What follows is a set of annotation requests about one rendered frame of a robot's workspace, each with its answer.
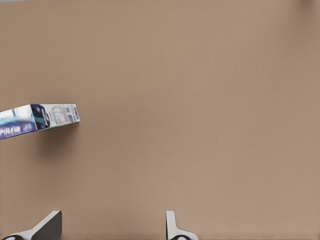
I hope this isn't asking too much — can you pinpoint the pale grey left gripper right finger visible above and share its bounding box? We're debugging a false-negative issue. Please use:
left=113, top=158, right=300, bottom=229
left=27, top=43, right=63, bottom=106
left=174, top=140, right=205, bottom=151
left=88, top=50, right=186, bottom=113
left=164, top=210, right=199, bottom=240

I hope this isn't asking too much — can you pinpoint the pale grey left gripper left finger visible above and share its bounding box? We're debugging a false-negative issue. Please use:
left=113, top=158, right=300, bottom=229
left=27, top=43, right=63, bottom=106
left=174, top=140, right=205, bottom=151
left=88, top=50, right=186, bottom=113
left=0, top=210, right=63, bottom=240

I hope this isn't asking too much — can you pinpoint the blue and white printed box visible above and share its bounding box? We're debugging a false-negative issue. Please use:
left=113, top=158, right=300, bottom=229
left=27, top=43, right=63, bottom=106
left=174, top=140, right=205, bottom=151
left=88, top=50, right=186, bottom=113
left=0, top=103, right=81, bottom=141

